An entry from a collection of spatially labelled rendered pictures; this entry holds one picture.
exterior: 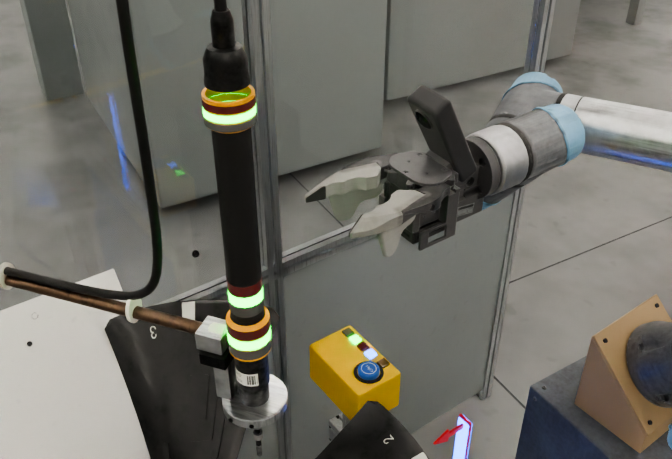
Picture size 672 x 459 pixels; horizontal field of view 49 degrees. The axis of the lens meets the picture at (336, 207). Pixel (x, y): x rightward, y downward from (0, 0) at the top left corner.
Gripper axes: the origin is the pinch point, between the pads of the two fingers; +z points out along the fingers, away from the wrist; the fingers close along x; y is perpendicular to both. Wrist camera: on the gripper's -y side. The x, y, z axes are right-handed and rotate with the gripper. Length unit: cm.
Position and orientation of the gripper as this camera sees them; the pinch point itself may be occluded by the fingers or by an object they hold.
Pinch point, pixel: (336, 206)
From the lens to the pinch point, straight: 73.4
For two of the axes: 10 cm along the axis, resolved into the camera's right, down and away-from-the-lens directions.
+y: 0.0, 8.3, 5.5
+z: -8.1, 3.2, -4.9
